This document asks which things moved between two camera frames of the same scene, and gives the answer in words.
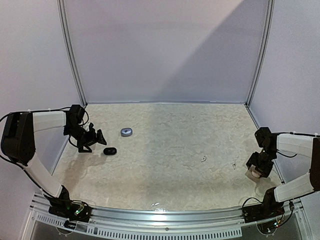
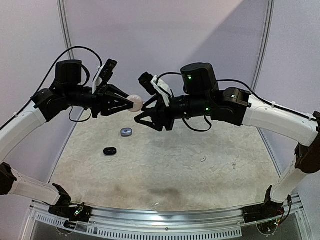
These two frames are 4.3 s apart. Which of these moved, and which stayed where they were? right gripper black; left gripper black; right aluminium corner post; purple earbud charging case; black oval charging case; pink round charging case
Moved: right gripper black; pink round charging case; left gripper black
Stayed: black oval charging case; purple earbud charging case; right aluminium corner post
